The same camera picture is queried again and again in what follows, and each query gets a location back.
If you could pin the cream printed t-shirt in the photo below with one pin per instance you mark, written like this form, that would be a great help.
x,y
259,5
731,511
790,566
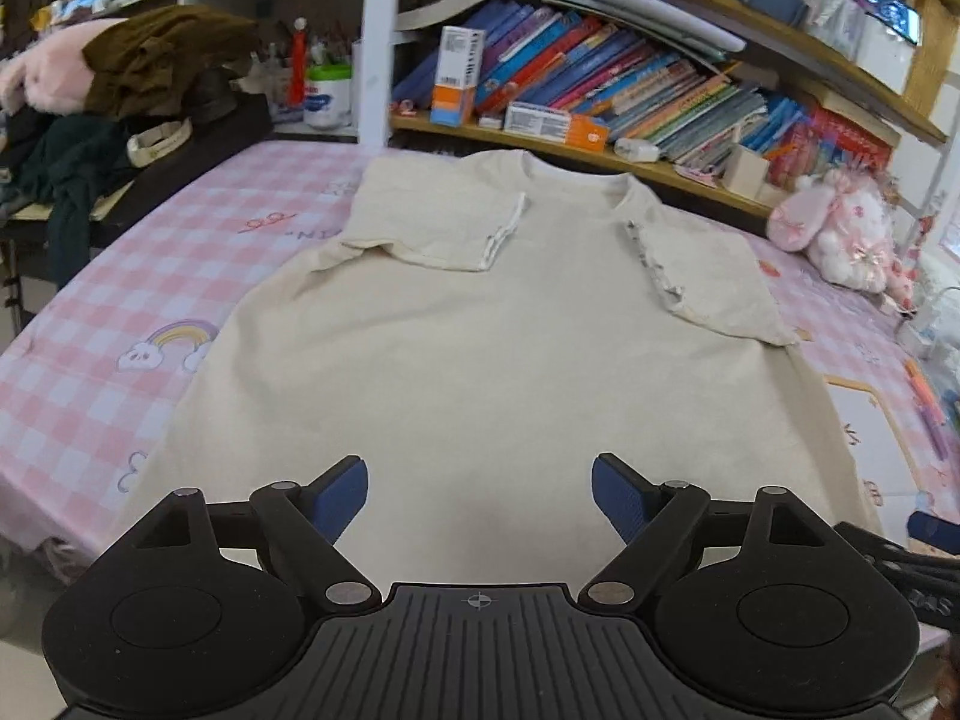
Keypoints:
x,y
480,360

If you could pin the tall white orange box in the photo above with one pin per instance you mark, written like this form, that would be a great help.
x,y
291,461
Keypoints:
x,y
457,75

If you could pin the pink clip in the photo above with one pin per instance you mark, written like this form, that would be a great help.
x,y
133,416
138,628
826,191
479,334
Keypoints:
x,y
403,108

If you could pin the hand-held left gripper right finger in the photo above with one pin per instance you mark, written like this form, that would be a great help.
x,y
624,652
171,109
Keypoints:
x,y
619,495

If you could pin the pink fuzzy cloth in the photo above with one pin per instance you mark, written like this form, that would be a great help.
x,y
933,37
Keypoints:
x,y
52,67

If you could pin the flat white orange box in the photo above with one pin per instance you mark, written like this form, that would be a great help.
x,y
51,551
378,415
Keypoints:
x,y
547,120

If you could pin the bunch of pens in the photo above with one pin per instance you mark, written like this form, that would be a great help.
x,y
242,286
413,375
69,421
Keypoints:
x,y
330,49

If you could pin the orange marker pen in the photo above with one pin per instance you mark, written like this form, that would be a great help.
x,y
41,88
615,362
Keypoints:
x,y
921,382

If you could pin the pink checkered printed desk mat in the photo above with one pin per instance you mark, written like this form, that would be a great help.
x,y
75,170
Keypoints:
x,y
112,300

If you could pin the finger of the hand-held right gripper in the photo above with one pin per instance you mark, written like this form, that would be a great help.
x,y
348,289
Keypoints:
x,y
885,551
934,526

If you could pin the pink scissors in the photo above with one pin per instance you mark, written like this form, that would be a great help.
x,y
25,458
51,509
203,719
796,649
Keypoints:
x,y
697,174

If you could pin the white jar with green lid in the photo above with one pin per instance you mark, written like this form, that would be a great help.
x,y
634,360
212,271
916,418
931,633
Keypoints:
x,y
328,101

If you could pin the white and wooden bookshelf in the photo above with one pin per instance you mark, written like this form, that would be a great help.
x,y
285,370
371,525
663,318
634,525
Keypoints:
x,y
375,52

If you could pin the row of colourful books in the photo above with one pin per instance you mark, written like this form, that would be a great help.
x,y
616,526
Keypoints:
x,y
637,82

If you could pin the pink white plush rabbit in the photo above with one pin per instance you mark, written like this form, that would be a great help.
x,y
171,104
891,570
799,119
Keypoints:
x,y
840,232

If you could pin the dark green cloth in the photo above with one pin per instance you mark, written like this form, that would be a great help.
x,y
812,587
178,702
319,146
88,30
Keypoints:
x,y
75,180

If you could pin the red tassel ornament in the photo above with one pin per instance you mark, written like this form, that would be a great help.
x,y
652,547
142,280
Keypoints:
x,y
298,67

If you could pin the brown cloth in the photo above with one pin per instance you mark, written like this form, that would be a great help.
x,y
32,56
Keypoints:
x,y
165,52

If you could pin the small pink plush toy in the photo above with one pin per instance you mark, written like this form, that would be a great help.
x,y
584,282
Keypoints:
x,y
904,285

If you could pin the pink counting sticks bundle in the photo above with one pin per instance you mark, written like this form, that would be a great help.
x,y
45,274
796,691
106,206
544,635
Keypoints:
x,y
934,431

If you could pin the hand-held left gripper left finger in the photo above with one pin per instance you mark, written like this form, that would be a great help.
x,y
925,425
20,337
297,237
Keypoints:
x,y
345,495

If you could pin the small cream box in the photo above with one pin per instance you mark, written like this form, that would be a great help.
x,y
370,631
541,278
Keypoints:
x,y
774,195

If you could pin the cream pen holder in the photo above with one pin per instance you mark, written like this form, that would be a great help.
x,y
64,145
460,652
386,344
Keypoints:
x,y
744,172

